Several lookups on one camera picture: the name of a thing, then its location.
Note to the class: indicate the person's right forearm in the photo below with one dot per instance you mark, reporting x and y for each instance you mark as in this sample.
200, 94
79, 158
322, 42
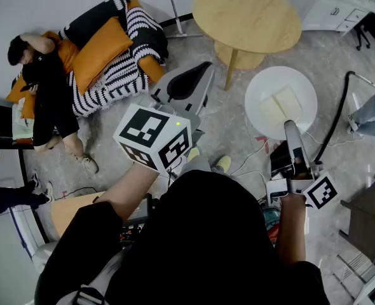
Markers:
290, 230

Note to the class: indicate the orange sofa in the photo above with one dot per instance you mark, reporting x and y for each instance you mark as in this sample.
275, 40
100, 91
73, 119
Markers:
68, 54

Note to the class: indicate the person's right yellow shoe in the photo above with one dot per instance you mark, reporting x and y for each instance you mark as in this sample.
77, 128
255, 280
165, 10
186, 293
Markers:
223, 164

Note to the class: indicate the white floor mop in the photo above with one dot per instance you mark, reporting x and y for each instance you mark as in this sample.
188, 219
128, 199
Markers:
174, 11

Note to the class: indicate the black phone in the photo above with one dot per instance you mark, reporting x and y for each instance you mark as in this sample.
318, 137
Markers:
27, 87

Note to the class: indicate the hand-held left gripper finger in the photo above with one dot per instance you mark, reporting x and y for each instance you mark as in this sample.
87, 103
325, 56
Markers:
200, 97
168, 86

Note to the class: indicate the person's left yellow shoe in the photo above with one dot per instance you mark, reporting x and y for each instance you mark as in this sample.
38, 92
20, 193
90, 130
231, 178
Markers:
193, 154

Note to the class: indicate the black office chair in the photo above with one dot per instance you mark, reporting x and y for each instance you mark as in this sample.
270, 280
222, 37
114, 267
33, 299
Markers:
362, 37

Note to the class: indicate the person's black shirt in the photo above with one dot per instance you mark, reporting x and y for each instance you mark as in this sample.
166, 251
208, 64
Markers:
200, 240

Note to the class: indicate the black equipment case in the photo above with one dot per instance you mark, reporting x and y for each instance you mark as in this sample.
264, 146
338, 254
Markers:
140, 214

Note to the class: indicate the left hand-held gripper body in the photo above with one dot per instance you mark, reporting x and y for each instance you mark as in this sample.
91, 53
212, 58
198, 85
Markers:
152, 138

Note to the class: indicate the person's left forearm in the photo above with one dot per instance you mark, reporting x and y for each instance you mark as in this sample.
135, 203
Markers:
127, 192

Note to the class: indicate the light wooden board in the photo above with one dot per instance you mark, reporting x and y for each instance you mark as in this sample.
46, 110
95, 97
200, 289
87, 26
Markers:
70, 211

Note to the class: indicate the round wooden table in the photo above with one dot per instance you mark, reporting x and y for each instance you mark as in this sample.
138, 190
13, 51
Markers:
248, 14

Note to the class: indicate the pale yellow food slices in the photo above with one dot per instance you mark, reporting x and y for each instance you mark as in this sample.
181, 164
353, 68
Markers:
279, 103

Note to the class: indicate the white round plate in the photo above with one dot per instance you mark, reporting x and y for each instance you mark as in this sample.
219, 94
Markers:
263, 81

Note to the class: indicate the person's grey jeans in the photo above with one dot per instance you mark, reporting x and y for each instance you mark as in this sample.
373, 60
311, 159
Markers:
200, 165

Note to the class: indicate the black and white striped blanket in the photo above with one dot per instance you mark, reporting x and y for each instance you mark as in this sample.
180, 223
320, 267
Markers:
136, 21

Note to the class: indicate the white cabinet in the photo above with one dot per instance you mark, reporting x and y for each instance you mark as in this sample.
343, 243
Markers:
327, 2

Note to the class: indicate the dark wooden stool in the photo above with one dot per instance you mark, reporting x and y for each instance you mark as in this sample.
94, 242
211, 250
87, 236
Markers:
372, 214

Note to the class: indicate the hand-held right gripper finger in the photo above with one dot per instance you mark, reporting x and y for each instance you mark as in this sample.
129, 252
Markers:
294, 135

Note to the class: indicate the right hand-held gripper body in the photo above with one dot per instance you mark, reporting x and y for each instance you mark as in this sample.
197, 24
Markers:
321, 191

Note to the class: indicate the person's yellow shoe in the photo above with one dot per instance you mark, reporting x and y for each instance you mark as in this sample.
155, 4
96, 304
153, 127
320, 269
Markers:
193, 154
223, 164

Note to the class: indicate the orange cushion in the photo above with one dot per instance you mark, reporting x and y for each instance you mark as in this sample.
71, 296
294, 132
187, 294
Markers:
98, 52

